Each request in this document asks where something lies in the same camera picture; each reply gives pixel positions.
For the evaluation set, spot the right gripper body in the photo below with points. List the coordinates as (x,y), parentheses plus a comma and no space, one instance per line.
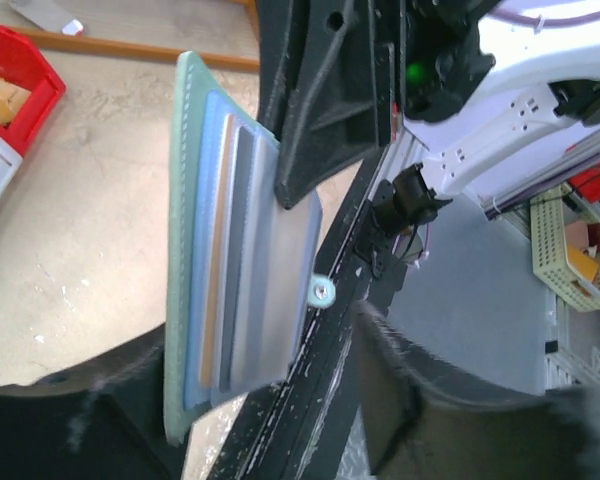
(329,72)

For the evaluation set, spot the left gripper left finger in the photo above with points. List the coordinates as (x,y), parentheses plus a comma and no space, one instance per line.
(101,419)

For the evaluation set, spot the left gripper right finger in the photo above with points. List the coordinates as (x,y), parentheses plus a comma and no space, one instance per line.
(425,418)

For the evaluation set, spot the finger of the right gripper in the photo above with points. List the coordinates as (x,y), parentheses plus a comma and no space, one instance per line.
(320,133)

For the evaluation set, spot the green card holder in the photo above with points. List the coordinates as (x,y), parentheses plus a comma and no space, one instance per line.
(268,281)

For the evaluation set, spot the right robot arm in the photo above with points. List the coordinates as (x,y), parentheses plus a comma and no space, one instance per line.
(476,81)

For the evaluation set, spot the orange cards in red bin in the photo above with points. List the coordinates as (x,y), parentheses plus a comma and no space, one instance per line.
(12,98)

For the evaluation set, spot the wooden rack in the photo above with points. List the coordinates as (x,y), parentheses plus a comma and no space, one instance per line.
(225,34)

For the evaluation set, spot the perforated cream crate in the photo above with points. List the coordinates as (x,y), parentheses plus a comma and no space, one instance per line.
(550,249)

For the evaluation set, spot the red crate in background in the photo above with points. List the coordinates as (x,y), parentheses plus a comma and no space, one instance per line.
(587,184)

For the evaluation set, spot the red bin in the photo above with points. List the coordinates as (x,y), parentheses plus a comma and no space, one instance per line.
(22,64)

